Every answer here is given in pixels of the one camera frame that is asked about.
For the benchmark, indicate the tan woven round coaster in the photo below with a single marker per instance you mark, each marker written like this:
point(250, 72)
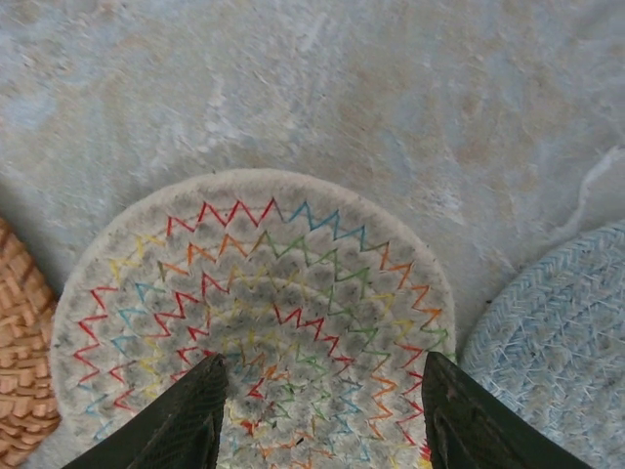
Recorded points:
point(24, 342)

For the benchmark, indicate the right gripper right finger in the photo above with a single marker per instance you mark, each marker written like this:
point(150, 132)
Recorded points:
point(469, 420)

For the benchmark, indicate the light blue woven coaster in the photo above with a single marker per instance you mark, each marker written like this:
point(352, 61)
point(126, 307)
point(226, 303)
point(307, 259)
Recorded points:
point(561, 332)

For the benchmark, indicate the white rainbow stitched coaster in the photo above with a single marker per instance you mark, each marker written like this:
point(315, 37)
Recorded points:
point(273, 273)

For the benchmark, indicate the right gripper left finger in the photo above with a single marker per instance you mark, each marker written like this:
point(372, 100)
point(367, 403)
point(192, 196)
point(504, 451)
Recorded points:
point(185, 420)

